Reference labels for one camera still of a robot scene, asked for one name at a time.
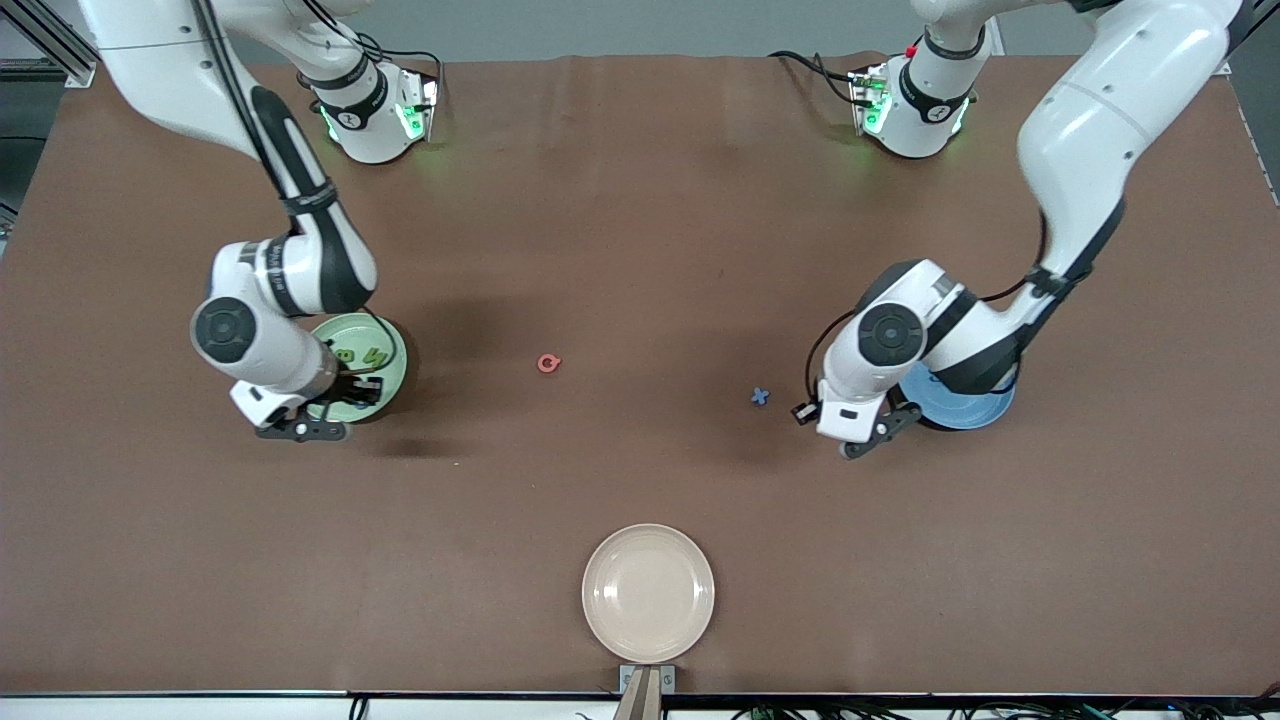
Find black right base cable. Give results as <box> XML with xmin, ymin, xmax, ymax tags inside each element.
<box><xmin>335</xmin><ymin>28</ymin><xmax>447</xmax><ymax>96</ymax></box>

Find blue plate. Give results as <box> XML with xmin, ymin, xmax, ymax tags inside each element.
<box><xmin>898</xmin><ymin>362</ymin><xmax>1017</xmax><ymax>431</ymax></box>

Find black left base cable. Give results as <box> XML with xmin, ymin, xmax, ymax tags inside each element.
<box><xmin>768</xmin><ymin>50</ymin><xmax>866</xmax><ymax>106</ymax></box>

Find aluminium camera post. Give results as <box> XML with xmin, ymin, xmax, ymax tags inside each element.
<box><xmin>612</xmin><ymin>668</ymin><xmax>666</xmax><ymax>720</ymax></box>

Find black right camera cable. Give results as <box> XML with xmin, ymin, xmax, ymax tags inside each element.
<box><xmin>200</xmin><ymin>0</ymin><xmax>401</xmax><ymax>376</ymax></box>

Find black base cable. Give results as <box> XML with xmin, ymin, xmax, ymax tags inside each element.
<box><xmin>768</xmin><ymin>50</ymin><xmax>866</xmax><ymax>106</ymax></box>
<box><xmin>335</xmin><ymin>28</ymin><xmax>447</xmax><ymax>96</ymax></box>

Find brown table cover mat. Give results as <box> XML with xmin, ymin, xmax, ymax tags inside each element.
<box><xmin>0</xmin><ymin>52</ymin><xmax>1280</xmax><ymax>698</ymax></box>

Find aluminium frame strut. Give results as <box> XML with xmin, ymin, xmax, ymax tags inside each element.
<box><xmin>1215</xmin><ymin>0</ymin><xmax>1280</xmax><ymax>76</ymax></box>
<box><xmin>0</xmin><ymin>0</ymin><xmax>101</xmax><ymax>89</ymax></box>

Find beige plate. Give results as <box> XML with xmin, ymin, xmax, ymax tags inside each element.
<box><xmin>582</xmin><ymin>524</ymin><xmax>716</xmax><ymax>664</ymax></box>

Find light green plate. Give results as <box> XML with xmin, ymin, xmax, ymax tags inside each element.
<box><xmin>305</xmin><ymin>313</ymin><xmax>409</xmax><ymax>424</ymax></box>

